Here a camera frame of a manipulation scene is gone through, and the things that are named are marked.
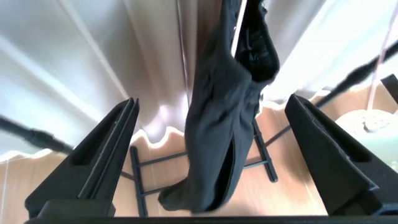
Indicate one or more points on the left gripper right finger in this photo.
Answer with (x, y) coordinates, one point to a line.
(342, 168)

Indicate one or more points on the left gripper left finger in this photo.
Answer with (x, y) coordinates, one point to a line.
(93, 161)

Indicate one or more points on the black shorts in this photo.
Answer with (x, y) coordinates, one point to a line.
(217, 124)

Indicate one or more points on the white laundry basket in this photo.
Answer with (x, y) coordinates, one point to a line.
(357, 124)

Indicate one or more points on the black clothes rack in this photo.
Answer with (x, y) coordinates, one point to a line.
(138, 180)

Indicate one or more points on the white curtain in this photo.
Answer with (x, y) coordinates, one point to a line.
(77, 62)

